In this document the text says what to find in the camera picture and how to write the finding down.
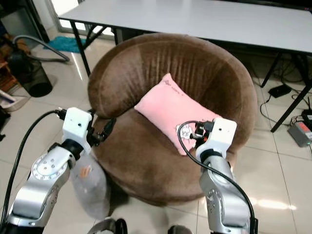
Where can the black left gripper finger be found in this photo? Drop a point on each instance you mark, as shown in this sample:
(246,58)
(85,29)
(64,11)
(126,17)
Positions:
(109,127)

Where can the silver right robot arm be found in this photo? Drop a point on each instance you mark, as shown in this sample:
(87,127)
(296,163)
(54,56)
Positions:
(220,195)

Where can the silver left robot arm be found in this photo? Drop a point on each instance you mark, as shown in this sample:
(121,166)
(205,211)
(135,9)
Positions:
(48,170)

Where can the pink pillow with sheep print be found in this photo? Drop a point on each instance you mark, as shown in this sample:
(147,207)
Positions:
(168,109)

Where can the grey pillow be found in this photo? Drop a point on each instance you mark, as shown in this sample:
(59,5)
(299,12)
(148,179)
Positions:
(90,185)

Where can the brown round plush sofa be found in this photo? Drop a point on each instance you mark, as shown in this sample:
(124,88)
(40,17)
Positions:
(185,61)

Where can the teal floor mat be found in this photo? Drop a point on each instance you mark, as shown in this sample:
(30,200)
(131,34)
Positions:
(63,44)

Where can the black power adapter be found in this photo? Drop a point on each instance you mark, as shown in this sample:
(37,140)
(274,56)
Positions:
(280,90)

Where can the white dustpan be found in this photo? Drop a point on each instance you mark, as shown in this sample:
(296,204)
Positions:
(10,101)

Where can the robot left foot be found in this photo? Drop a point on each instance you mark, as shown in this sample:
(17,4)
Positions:
(108,226)

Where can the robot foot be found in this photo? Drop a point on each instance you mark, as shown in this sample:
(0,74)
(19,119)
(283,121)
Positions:
(108,226)
(183,230)

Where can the grey power strip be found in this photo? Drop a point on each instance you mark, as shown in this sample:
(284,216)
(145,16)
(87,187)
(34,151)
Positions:
(300,133)

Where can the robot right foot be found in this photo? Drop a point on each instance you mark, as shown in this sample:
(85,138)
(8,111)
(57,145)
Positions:
(183,230)

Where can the wooden shelf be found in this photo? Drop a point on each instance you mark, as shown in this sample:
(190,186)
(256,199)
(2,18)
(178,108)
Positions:
(6,78)

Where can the black router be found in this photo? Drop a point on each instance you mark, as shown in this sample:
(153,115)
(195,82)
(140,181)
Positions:
(307,118)

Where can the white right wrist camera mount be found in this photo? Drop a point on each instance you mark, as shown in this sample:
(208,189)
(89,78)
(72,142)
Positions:
(222,134)

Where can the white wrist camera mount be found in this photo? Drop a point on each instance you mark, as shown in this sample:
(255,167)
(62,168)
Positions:
(222,134)
(77,125)

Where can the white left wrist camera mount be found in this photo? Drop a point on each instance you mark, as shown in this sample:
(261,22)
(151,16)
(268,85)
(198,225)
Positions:
(77,125)

